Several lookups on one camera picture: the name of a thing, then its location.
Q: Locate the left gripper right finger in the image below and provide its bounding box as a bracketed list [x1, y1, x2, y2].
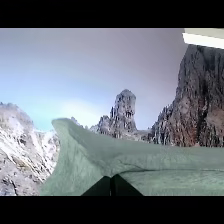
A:
[111, 173, 144, 197]

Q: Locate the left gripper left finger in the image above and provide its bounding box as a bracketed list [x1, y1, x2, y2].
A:
[81, 175, 112, 197]

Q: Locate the pale green garment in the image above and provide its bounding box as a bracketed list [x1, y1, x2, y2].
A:
[39, 117, 224, 197]

